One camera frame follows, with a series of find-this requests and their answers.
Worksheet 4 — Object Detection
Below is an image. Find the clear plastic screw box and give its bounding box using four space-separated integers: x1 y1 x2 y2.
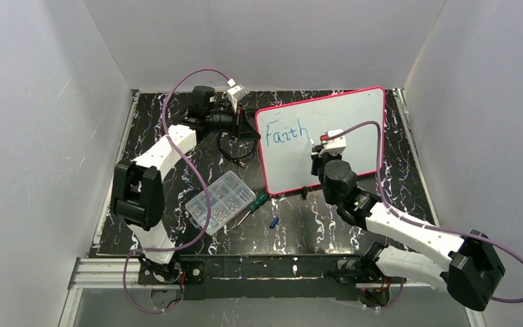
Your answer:
185 171 255 236

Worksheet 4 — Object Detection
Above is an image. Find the green handled screwdriver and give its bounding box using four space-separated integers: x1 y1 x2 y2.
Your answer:
236 191 270 227

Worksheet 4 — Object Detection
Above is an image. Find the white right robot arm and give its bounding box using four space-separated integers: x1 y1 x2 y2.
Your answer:
311 145 505 311

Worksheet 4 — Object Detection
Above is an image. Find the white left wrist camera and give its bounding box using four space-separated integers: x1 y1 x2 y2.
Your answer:
226 78 249 112

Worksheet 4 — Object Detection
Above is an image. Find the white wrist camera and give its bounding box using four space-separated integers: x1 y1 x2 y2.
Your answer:
319 129 347 157
226 78 249 112

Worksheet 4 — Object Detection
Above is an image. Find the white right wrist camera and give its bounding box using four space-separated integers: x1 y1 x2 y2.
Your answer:
319 129 347 157

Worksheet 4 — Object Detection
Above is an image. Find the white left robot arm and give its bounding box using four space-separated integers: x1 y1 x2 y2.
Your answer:
110 84 259 264

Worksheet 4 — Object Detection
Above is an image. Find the black whiteboard clip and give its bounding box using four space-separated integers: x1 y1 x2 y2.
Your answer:
300 186 308 200

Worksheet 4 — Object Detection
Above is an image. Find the pink framed whiteboard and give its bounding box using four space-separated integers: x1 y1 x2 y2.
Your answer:
255 87 385 195

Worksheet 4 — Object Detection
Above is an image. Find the blue marker cap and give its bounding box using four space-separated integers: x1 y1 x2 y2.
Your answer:
270 217 279 229

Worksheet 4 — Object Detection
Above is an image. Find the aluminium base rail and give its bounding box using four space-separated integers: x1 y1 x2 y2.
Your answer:
67 255 477 301

